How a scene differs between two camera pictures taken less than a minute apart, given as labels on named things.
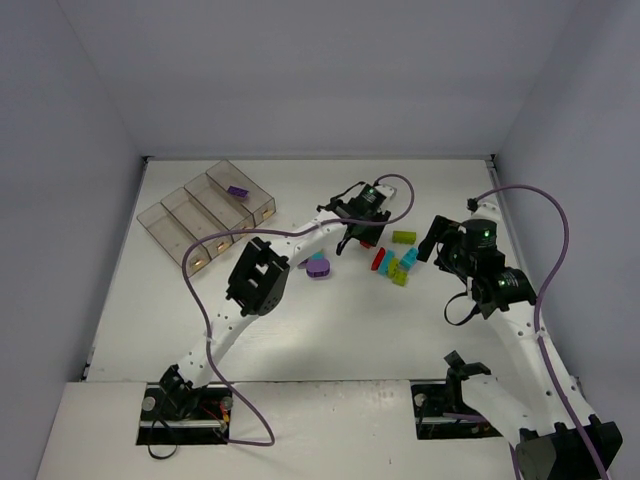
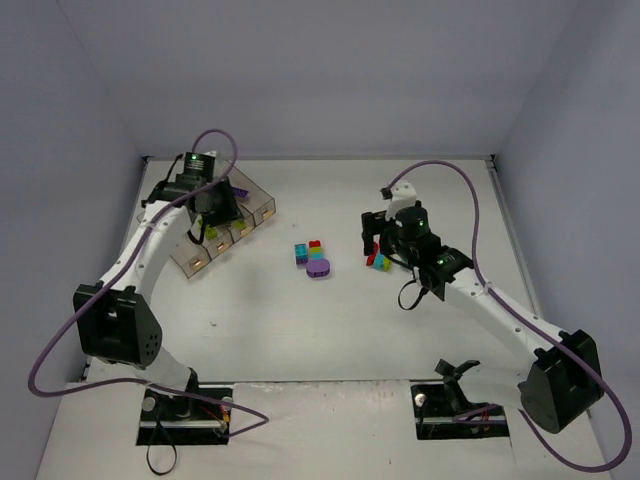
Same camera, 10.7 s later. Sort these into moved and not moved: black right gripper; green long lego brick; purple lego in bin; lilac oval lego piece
Moved: black right gripper; green long lego brick
Not moved: lilac oval lego piece; purple lego in bin
